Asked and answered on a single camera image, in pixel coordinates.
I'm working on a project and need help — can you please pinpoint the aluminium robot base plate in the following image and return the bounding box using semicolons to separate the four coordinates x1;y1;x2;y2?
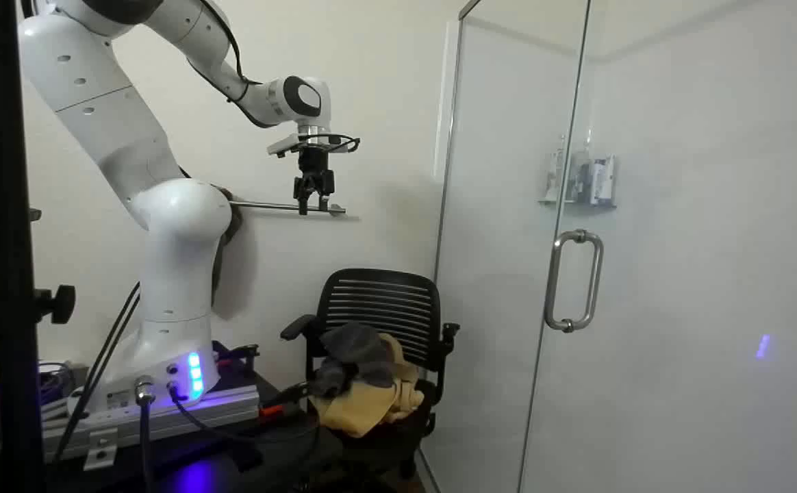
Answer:
38;380;265;461

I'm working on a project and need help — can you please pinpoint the gray metal corner bracket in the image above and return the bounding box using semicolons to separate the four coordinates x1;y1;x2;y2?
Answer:
80;436;121;475

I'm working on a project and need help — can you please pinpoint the chrome towel rack bar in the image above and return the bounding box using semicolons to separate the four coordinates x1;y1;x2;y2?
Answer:
229;200;361;223

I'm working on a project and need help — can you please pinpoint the yellow cloth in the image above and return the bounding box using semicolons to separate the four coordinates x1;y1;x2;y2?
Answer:
310;331;429;439

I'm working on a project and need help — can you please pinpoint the black cable bundle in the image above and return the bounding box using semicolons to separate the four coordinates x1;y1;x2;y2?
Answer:
50;280;146;462

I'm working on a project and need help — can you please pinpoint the dark gray crumpled towel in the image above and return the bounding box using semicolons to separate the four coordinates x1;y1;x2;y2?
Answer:
310;324;406;402

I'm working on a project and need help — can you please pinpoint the black clamp with purple strap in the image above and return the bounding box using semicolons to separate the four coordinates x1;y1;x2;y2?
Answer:
211;336;263;378

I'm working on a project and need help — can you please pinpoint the chrome door handle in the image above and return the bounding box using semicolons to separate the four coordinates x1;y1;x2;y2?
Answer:
543;227;606;334

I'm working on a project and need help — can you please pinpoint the black mesh office chair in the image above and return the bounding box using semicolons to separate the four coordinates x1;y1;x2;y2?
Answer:
279;265;462;482

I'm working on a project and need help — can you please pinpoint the black cable with silver plug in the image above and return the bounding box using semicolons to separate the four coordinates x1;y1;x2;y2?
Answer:
131;376;161;493

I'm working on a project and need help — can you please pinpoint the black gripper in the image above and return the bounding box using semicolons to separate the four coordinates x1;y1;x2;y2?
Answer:
291;148;336;220

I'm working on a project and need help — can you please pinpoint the black clamp knob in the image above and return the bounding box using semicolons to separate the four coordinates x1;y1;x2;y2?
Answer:
32;283;80;327

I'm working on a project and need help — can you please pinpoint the chrome glass door hinge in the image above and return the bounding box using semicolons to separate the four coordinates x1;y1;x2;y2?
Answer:
536;148;618;213

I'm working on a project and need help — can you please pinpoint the black stand pole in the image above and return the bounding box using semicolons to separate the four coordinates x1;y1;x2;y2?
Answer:
0;0;50;493

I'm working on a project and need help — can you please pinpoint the fixed glass shower panel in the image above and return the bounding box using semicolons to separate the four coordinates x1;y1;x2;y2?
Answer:
418;0;595;493

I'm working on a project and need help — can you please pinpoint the black base cable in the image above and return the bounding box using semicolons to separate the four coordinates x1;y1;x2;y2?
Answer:
164;380;269;449

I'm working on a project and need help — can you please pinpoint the glass shower door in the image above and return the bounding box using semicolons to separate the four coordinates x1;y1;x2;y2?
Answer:
515;0;797;493

